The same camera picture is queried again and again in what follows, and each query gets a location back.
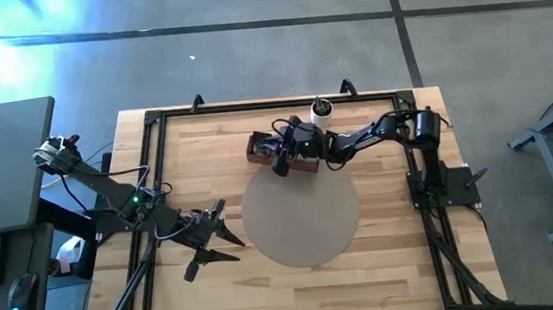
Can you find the brown wooden tea box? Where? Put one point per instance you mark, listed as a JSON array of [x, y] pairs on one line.
[[308, 166]]

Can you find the black aluminium table frame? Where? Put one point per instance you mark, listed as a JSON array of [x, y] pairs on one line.
[[227, 108]]

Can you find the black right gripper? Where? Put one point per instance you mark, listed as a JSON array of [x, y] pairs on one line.
[[301, 152]]

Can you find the black computer mouse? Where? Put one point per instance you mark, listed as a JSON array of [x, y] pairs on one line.
[[23, 297]]

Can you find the round grey table mat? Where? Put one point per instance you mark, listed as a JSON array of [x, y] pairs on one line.
[[302, 223]]

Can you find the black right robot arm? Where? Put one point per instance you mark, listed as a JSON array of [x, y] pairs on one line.
[[355, 142]]

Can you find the white pink object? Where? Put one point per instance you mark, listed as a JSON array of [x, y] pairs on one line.
[[69, 253]]

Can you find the white pot green plant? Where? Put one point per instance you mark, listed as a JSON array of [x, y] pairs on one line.
[[322, 116]]

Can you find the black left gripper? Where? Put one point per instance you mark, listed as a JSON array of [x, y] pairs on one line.
[[193, 230]]

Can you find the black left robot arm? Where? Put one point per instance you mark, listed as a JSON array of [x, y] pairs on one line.
[[103, 185]]

